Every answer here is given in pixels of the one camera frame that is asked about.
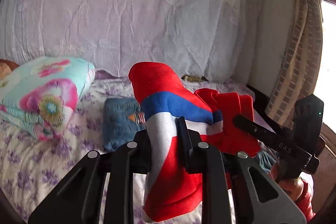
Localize red track pants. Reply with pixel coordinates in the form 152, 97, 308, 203
129, 62, 260, 223

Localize right hand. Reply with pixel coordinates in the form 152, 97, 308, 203
269, 163, 303, 201

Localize folded blue jeans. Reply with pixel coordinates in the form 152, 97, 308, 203
102, 98, 146, 152

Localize checkered beige curtain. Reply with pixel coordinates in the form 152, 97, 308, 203
265, 0, 323, 128

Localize folded floral turquoise quilt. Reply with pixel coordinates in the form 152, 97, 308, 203
1, 57, 96, 140

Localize white lace headboard cover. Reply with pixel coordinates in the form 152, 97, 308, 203
1, 0, 261, 83

